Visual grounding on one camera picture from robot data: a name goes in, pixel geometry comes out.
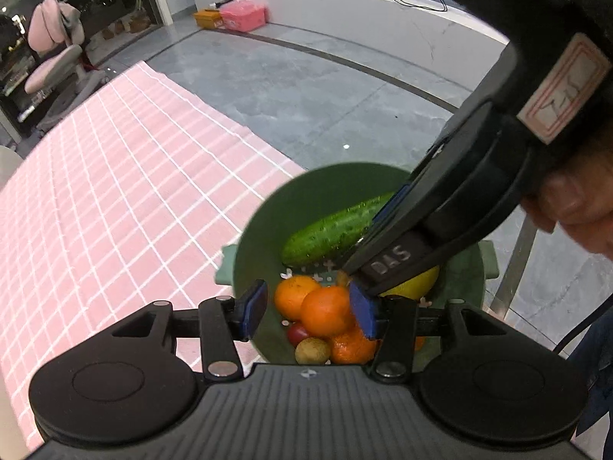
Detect large yellow-green citrus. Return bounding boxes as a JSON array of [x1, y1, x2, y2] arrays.
[[378, 263, 440, 299]]

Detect metal table leg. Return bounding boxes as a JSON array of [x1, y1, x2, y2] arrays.
[[495, 218, 539, 319]]

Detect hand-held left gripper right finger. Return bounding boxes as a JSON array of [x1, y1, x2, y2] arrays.
[[349, 282, 513, 380]]

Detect person's blue jeans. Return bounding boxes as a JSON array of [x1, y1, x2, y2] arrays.
[[567, 316, 613, 437]]

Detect pink plastic basket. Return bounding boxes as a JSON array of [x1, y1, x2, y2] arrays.
[[219, 0, 267, 33]]

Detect green colander bowl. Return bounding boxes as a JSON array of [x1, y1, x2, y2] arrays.
[[215, 163, 499, 375]]

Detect red tomato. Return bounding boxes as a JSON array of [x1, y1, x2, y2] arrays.
[[286, 322, 310, 347]]

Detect brown kiwi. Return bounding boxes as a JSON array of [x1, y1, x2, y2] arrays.
[[294, 338, 331, 365]]

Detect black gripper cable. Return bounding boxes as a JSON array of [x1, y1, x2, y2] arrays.
[[551, 292, 613, 358]]

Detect white curved stone ledge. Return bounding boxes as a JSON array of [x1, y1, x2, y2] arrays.
[[192, 0, 508, 53]]

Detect person's right hand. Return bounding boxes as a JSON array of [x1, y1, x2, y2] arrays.
[[520, 127, 613, 262]]

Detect orange plastic box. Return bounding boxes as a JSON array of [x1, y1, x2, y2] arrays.
[[193, 8, 225, 30]]

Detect pink checked tablecloth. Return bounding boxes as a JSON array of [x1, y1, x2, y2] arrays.
[[0, 61, 307, 451]]

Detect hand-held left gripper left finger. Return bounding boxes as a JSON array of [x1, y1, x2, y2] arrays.
[[110, 279, 269, 378]]

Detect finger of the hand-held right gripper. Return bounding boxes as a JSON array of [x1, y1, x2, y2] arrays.
[[371, 138, 480, 232], [342, 223, 442, 299]]

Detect pink office chair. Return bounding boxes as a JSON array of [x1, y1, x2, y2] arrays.
[[21, 0, 113, 130]]

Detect green cucumber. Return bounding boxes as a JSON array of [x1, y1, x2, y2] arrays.
[[282, 192, 396, 266]]

